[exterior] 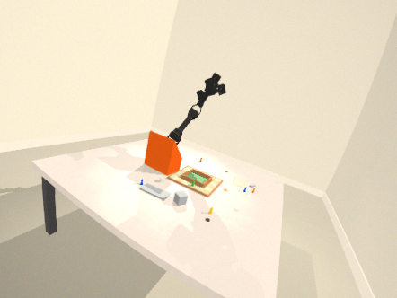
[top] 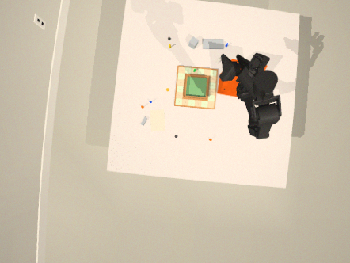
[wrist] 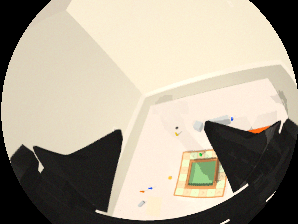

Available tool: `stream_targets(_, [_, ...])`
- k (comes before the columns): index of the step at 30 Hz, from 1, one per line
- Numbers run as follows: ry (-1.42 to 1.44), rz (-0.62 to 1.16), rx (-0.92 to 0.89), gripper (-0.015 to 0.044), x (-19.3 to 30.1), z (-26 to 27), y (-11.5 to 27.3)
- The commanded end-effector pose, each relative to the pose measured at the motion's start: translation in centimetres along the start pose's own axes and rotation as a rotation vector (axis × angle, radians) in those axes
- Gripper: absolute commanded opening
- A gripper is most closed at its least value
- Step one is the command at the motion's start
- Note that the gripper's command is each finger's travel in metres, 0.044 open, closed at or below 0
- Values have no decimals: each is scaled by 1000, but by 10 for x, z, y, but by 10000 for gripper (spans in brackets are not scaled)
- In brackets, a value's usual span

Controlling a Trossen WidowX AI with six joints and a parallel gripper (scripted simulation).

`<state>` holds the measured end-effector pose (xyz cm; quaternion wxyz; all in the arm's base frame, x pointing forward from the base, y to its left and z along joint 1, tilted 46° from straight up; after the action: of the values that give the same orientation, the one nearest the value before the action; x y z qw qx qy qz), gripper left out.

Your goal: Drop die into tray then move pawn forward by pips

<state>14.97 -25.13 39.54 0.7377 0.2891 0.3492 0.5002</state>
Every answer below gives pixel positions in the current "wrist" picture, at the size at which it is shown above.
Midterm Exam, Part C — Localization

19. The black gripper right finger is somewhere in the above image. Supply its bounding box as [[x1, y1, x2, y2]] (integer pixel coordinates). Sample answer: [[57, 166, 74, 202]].
[[204, 120, 281, 193]]

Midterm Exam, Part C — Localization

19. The square game board with central tray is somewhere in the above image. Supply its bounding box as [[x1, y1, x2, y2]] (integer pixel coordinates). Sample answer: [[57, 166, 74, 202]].
[[174, 151, 226, 197]]

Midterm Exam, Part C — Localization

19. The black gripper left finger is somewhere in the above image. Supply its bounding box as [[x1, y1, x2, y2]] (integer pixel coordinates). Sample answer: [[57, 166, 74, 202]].
[[33, 129, 122, 213]]

